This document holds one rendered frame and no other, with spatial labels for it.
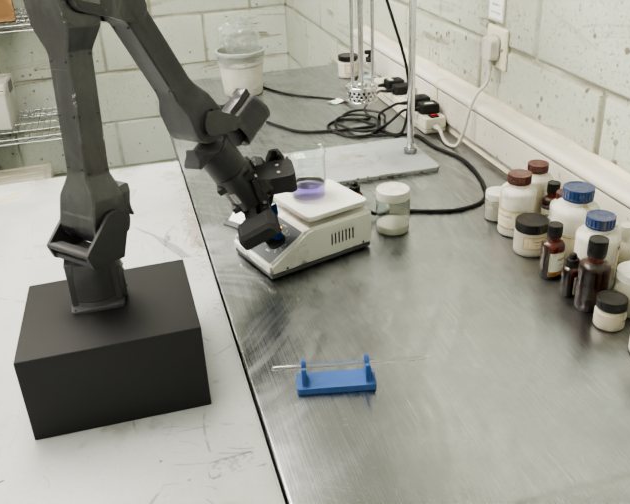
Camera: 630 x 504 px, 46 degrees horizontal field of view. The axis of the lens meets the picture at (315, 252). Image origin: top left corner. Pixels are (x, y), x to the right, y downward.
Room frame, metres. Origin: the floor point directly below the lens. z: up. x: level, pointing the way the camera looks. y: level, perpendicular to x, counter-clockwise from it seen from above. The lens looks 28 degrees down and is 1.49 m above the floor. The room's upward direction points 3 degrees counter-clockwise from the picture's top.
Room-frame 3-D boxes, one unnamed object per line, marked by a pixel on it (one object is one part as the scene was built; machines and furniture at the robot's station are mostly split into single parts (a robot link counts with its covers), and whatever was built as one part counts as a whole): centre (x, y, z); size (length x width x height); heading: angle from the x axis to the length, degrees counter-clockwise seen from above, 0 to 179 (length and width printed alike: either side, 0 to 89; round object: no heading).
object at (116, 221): (0.83, 0.28, 1.09); 0.09 x 0.07 x 0.06; 52
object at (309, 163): (1.15, 0.00, 1.03); 0.07 x 0.06 x 0.08; 137
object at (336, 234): (1.13, 0.01, 0.94); 0.22 x 0.13 x 0.08; 122
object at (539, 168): (1.22, -0.40, 0.95); 0.06 x 0.06 x 0.10
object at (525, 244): (1.08, -0.36, 0.93); 0.05 x 0.05 x 0.06
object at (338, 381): (0.75, -0.02, 0.92); 0.10 x 0.03 x 0.04; 92
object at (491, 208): (1.21, -0.33, 0.93); 0.05 x 0.05 x 0.05
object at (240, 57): (2.12, 0.18, 1.01); 0.14 x 0.14 x 0.21
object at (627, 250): (0.99, -0.47, 0.94); 0.03 x 0.03 x 0.09
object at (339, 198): (1.15, -0.01, 0.98); 0.12 x 0.12 x 0.01; 32
